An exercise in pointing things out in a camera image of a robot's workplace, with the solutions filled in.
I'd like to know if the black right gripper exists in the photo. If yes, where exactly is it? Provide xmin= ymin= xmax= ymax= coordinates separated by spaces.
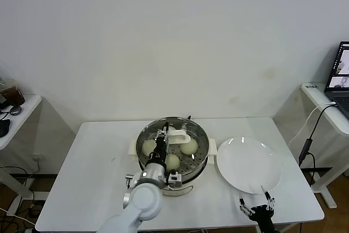
xmin=238 ymin=185 xmax=276 ymax=233

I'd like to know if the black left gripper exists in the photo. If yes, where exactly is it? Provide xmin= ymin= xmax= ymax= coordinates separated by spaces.
xmin=151 ymin=126 xmax=169 ymax=167

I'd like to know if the glass lid with white handle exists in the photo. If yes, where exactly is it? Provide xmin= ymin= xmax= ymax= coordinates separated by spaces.
xmin=137 ymin=118 xmax=209 ymax=175

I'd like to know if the stainless steel steamer pot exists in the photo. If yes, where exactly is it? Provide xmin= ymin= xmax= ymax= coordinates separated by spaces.
xmin=135 ymin=117 xmax=210 ymax=183

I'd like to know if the white round plate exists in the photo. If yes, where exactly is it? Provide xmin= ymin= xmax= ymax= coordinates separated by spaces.
xmin=216 ymin=136 xmax=282 ymax=195

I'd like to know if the white side table with laptop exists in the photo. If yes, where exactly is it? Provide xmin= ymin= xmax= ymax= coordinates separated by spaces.
xmin=300 ymin=82 xmax=349 ymax=209

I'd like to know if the dark laptop computer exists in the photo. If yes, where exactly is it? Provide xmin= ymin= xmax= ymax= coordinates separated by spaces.
xmin=323 ymin=41 xmax=349 ymax=121

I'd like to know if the white side table with cup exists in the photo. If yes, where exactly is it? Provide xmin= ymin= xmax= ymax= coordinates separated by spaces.
xmin=0 ymin=94 xmax=43 ymax=214

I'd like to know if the plastic cup of iced coffee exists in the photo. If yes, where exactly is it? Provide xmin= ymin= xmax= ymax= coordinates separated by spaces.
xmin=0 ymin=79 xmax=26 ymax=107

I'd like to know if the black computer mouse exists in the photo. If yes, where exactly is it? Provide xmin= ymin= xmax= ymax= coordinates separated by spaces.
xmin=0 ymin=119 xmax=11 ymax=138

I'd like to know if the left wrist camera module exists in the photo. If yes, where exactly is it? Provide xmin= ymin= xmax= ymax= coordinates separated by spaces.
xmin=166 ymin=171 xmax=183 ymax=190

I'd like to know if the white laptop cable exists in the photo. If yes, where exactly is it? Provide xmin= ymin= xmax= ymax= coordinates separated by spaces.
xmin=288 ymin=101 xmax=336 ymax=148

